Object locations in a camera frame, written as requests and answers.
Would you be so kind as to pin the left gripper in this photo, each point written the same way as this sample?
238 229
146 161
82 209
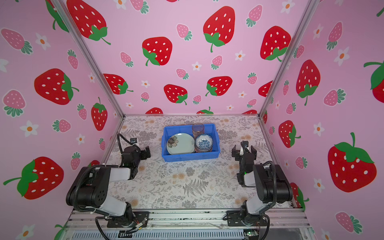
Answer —
142 153

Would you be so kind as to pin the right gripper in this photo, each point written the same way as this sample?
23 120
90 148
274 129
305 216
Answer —
236 152

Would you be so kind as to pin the green flower plate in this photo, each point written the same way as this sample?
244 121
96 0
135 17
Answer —
181 143

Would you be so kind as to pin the dark striped bottom bowl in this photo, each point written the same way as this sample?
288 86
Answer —
199 150

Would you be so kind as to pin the blue floral small bowl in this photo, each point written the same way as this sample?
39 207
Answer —
204 141

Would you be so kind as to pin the pink transparent cup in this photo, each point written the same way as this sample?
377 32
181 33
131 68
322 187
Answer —
198 129

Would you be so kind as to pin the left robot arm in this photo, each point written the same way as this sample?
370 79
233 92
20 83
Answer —
89 192

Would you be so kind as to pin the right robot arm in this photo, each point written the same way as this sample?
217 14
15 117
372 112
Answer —
271 184

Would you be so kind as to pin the blue plastic bin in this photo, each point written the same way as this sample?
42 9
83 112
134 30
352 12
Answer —
172 130

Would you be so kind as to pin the green lit circuit board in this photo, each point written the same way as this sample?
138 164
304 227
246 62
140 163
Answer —
251 235

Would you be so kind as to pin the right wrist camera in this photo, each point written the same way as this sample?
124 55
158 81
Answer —
244 147

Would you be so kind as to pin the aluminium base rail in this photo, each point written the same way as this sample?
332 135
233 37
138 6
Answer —
193 224

